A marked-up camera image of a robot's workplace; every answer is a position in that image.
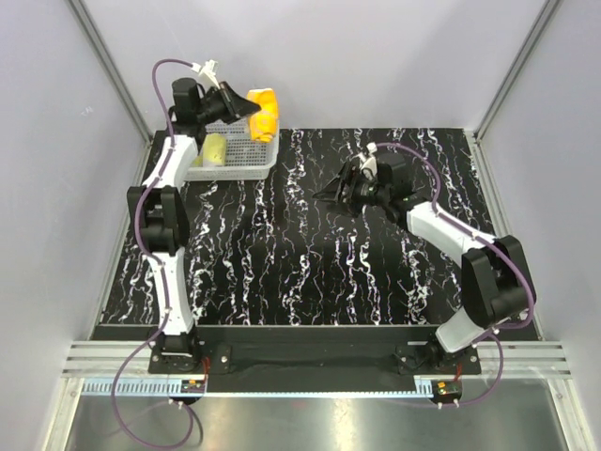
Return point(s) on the yellow-green and grey towel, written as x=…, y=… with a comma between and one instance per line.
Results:
x=213, y=151

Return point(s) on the right orange connector box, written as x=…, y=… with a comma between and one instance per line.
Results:
x=448, y=389

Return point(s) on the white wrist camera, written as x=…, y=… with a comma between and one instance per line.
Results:
x=368, y=165
x=207, y=72

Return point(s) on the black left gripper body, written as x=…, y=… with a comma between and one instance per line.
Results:
x=211, y=109

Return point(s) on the orange and grey towel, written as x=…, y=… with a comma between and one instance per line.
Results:
x=263, y=124

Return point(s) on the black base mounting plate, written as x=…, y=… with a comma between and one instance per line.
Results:
x=336, y=355

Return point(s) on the aluminium frame post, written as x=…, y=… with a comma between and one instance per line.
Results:
x=101, y=51
x=537, y=30

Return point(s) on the orange connector box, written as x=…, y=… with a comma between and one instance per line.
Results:
x=193, y=386
x=448, y=389

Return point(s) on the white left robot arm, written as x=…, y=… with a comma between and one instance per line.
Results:
x=159, y=220

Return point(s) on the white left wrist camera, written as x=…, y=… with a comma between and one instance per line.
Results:
x=207, y=72

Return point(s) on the left aluminium frame post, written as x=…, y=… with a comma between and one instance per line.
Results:
x=101, y=51

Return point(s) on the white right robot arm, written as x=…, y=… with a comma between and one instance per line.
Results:
x=496, y=284

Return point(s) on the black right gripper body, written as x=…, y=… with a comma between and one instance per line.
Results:
x=362, y=192

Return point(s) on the left orange connector box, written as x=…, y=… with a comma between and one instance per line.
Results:
x=193, y=386

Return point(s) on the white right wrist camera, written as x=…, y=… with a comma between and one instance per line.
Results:
x=368, y=165

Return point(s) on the white plastic mesh basket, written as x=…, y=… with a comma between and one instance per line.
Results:
x=245, y=159

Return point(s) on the right aluminium frame post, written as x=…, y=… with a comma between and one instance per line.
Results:
x=537, y=30

